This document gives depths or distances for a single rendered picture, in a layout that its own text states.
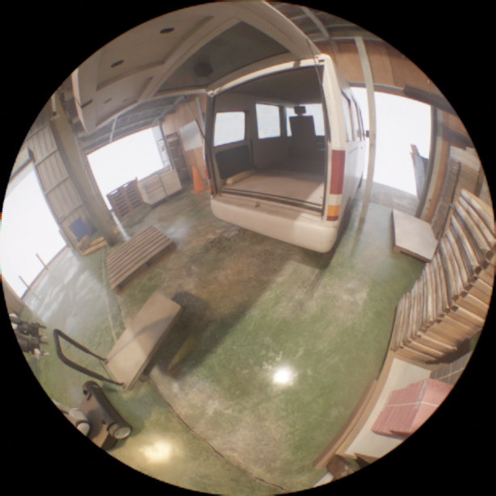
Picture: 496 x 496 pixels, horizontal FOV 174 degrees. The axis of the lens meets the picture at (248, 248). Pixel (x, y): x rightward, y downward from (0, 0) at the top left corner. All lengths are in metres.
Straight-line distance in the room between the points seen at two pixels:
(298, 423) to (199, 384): 0.72
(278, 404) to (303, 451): 0.42
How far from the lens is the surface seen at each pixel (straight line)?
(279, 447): 1.27
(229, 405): 1.24
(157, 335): 1.35
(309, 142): 3.15
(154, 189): 4.71
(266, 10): 0.90
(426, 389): 1.05
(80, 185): 3.90
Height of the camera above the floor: 1.20
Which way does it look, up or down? 39 degrees down
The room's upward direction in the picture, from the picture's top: 12 degrees counter-clockwise
